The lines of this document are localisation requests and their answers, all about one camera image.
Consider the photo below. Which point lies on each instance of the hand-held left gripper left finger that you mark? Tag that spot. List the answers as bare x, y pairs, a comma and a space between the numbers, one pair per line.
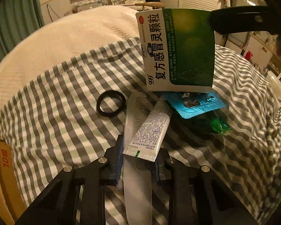
116, 159

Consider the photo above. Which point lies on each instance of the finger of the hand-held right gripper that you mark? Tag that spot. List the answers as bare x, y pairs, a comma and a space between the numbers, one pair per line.
236, 18

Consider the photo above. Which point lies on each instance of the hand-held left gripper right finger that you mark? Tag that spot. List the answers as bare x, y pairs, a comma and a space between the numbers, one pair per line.
159, 172

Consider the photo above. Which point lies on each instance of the white ointment tube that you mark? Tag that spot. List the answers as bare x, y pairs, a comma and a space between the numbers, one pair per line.
149, 131

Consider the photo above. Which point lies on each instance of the green white medicine box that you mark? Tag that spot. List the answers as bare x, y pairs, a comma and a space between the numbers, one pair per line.
187, 51

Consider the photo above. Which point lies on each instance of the small red item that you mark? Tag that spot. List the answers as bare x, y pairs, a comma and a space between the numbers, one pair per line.
249, 54

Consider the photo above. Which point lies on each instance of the blue blister pack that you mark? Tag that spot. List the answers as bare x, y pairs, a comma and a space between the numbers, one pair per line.
196, 111

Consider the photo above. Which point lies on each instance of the small green bottle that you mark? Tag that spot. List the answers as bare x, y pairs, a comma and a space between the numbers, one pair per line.
217, 125

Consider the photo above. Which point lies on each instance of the wooden chair back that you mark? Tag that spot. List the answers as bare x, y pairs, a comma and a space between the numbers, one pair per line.
149, 4

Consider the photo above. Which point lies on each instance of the brown cardboard box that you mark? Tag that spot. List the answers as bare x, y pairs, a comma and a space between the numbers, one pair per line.
4, 180

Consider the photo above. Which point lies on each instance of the cream white blanket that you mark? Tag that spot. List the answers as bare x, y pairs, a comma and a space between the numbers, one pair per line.
60, 39

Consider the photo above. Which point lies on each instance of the low white cabinet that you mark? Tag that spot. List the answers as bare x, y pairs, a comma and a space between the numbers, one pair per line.
93, 4

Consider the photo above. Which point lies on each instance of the wide green curtain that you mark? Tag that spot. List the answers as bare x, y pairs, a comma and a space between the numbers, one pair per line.
16, 16

